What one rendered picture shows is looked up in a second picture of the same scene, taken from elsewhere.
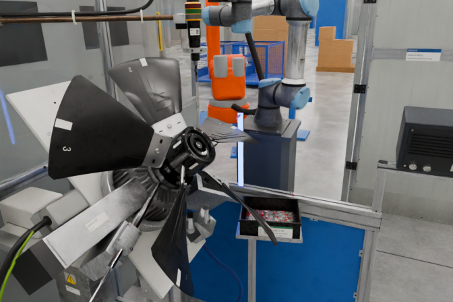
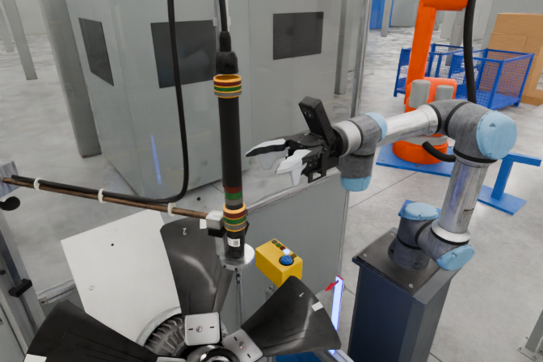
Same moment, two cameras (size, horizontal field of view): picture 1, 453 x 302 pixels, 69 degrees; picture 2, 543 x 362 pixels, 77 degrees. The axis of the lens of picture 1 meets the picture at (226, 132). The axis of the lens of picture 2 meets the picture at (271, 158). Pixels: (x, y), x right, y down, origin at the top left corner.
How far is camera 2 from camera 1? 0.67 m
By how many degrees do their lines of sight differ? 26
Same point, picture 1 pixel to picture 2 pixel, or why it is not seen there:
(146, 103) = (187, 284)
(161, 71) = not seen: hidden behind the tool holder
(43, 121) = (90, 271)
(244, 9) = (357, 165)
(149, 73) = (204, 241)
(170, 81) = not seen: hidden behind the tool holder
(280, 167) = (405, 326)
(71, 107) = (47, 340)
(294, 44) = (458, 188)
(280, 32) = (532, 39)
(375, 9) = not seen: outside the picture
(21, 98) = (74, 244)
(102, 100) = (89, 329)
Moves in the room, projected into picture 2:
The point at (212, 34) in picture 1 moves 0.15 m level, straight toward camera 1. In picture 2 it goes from (418, 52) to (417, 53)
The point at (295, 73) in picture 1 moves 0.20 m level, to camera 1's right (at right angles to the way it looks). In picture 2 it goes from (452, 225) to (529, 245)
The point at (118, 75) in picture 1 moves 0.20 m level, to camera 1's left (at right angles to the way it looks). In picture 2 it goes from (170, 236) to (115, 215)
